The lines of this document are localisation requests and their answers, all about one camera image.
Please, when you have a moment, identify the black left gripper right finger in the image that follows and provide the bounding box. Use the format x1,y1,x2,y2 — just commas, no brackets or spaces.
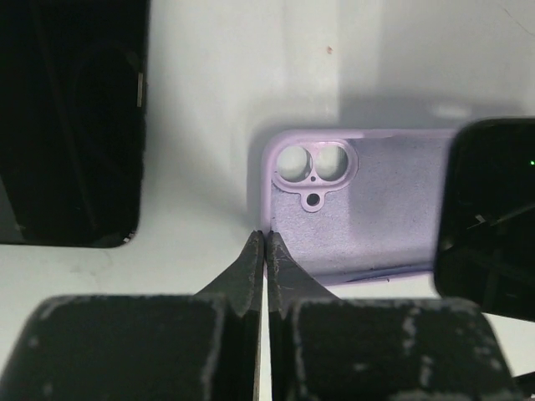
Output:
265,232,522,400

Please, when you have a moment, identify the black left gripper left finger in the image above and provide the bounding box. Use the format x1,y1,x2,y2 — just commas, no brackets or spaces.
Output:
8,231,264,400

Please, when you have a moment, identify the lilac silicone phone case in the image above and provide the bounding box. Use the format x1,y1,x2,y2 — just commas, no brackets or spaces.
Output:
260,129,455,285

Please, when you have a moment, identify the black smartphone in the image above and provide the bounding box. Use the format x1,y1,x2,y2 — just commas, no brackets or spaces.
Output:
433,117,534,322
1,1,150,248

